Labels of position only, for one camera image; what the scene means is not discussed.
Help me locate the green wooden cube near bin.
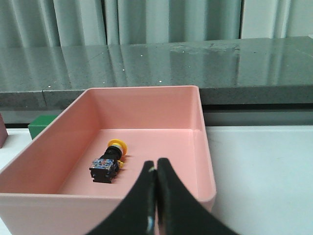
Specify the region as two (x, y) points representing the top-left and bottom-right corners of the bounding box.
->
(28, 115), (57, 140)

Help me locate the yellow push button switch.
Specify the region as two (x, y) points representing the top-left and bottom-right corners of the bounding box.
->
(89, 139), (127, 184)

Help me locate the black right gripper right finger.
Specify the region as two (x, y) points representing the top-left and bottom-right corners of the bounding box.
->
(157, 158), (236, 235)

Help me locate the pink plastic bin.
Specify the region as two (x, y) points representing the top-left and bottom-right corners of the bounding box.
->
(0, 86), (216, 235)

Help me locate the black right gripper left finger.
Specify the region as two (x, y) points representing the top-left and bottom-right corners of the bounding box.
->
(88, 161), (157, 235)

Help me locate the pink wooden cube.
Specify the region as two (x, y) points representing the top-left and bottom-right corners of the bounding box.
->
(0, 115), (8, 148)

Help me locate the grey pleated curtain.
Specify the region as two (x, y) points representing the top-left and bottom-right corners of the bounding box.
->
(0, 0), (313, 48)

